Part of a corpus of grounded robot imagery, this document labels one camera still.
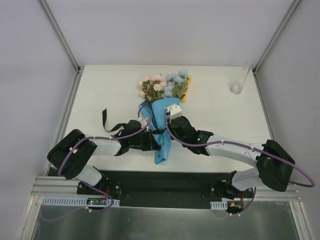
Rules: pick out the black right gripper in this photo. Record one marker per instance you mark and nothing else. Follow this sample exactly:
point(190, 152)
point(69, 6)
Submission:
point(175, 125)

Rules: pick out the yellow flower bunch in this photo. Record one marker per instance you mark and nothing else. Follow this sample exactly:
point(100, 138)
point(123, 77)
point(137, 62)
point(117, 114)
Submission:
point(185, 93)

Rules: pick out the black ribbon gold lettering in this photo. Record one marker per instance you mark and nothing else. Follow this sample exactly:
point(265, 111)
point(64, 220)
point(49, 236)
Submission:
point(112, 127)

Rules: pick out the left white cable duct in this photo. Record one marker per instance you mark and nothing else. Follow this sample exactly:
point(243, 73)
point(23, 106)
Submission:
point(67, 201)

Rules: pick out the left aluminium frame post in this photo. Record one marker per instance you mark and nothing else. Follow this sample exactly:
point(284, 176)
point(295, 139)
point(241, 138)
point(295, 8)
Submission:
point(59, 34)

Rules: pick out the white cable duct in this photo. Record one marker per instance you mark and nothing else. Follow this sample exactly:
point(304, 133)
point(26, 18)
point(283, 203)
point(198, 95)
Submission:
point(219, 205)
point(67, 201)

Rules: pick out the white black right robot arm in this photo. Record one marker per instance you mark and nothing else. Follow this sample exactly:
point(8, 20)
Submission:
point(271, 165)

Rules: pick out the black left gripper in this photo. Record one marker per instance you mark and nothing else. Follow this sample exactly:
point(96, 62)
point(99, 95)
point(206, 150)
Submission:
point(152, 141)

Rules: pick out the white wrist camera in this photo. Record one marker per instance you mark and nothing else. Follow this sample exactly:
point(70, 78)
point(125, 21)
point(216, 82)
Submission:
point(174, 111)
point(143, 121)

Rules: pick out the left aluminium table rail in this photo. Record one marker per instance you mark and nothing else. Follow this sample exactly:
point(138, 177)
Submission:
point(62, 127)

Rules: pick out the front aluminium rail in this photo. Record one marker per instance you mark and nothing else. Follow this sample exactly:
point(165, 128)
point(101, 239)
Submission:
point(122, 187)

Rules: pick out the right aluminium frame post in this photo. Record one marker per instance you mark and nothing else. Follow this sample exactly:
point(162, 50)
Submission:
point(293, 7)

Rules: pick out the clear glass vase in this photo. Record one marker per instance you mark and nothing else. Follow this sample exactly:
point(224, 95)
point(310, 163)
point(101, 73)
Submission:
point(236, 86)

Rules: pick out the blue flower bunch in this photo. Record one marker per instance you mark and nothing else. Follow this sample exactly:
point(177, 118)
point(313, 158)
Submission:
point(176, 85)

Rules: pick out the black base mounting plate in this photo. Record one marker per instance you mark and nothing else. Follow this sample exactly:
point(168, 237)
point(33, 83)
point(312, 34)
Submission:
point(177, 201)

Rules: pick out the aluminium frame post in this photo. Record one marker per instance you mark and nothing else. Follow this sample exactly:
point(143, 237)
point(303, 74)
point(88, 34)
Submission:
point(59, 34)
point(293, 7)

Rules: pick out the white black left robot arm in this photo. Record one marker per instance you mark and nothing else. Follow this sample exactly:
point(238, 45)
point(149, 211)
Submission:
point(71, 155)

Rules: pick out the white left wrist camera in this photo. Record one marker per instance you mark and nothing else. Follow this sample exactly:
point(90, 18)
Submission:
point(143, 121)

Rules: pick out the right white cable duct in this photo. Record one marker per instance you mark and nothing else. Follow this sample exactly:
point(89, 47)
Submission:
point(219, 205)

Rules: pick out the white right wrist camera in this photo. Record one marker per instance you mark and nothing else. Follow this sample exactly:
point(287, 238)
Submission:
point(174, 111)

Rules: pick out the blue wrapping paper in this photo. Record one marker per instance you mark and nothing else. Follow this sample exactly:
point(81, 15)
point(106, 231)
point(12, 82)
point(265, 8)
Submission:
point(163, 139)

